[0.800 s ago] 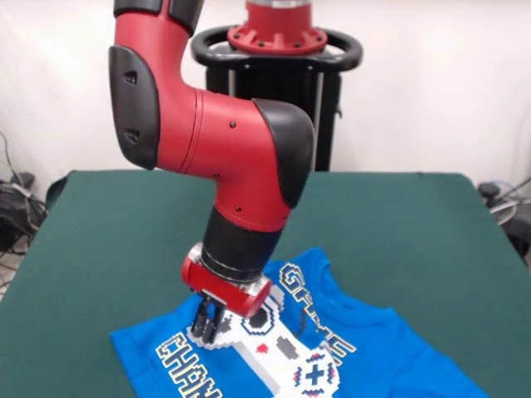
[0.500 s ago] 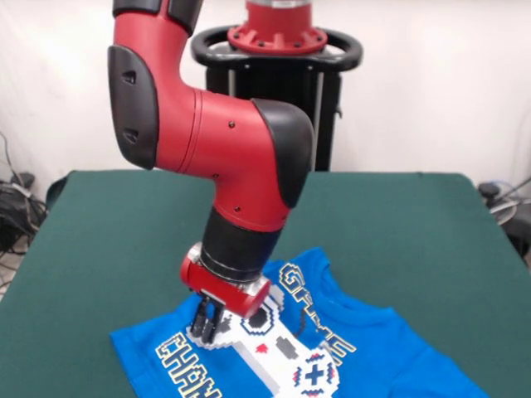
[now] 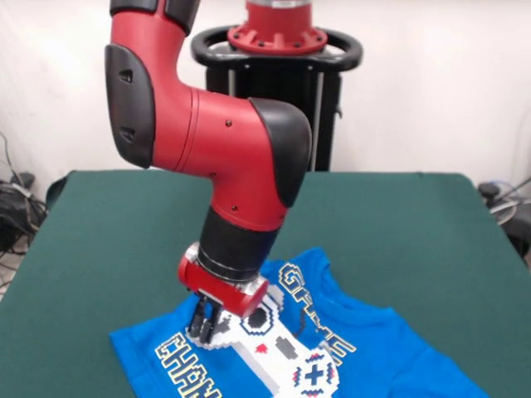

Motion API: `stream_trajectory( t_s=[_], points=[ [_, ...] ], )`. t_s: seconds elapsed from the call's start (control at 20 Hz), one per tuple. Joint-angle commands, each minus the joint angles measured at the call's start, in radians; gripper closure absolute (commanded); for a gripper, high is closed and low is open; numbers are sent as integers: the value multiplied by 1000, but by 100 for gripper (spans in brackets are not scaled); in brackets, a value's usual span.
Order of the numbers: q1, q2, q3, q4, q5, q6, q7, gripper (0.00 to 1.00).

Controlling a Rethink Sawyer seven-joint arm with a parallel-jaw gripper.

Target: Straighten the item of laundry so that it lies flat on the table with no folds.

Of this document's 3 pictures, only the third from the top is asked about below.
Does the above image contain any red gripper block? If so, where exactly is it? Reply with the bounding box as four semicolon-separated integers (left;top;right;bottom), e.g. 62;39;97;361
177;243;270;343

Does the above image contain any blue printed T-shirt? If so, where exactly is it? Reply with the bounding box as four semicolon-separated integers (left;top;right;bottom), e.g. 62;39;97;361
109;247;493;398

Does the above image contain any dark green table cloth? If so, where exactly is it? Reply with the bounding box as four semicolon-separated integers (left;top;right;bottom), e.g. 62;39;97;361
0;169;531;398

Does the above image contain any black cable tangle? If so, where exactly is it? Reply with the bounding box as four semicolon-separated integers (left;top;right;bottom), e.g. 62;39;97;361
0;132;50;291

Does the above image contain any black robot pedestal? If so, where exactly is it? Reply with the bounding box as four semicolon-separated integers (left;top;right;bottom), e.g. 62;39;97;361
190;25;365;172

